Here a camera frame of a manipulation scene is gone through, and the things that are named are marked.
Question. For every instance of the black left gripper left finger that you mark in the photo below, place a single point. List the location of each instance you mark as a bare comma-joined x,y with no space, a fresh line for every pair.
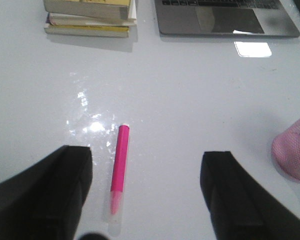
45,201

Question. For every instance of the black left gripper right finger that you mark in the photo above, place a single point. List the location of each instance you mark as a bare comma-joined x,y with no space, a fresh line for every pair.
240,208

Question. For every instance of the pink highlighter pen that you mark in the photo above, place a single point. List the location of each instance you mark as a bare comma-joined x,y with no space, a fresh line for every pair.
116,194

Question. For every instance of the pink mesh pen holder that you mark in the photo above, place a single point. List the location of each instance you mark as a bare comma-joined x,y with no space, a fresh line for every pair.
285,150

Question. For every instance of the bottom yellow book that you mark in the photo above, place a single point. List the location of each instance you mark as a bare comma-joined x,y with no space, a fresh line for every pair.
88,31

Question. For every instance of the yellow book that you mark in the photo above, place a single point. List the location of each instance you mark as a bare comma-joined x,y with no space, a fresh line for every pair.
88,31
111,9

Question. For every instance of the middle white book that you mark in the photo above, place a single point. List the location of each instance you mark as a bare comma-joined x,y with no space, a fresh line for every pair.
59,19

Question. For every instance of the grey laptop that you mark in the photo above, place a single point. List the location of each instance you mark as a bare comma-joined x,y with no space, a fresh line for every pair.
259,18

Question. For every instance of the top yellow book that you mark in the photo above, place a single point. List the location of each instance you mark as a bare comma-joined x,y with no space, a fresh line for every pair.
111,9

